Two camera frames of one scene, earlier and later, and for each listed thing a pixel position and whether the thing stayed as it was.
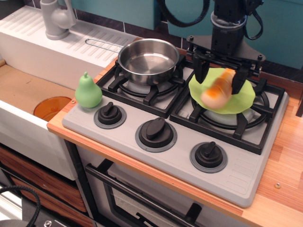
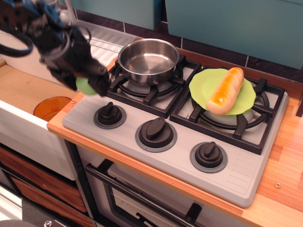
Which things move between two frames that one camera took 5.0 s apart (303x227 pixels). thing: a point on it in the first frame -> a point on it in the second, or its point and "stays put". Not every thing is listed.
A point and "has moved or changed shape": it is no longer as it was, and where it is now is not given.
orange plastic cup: [47, 108] stays put
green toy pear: [88, 94] has moved or changed shape
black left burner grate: [158, 99] stays put
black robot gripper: [226, 47] -> [76, 57]
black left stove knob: [110, 117] stays put
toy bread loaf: [218, 93] has moved or changed shape
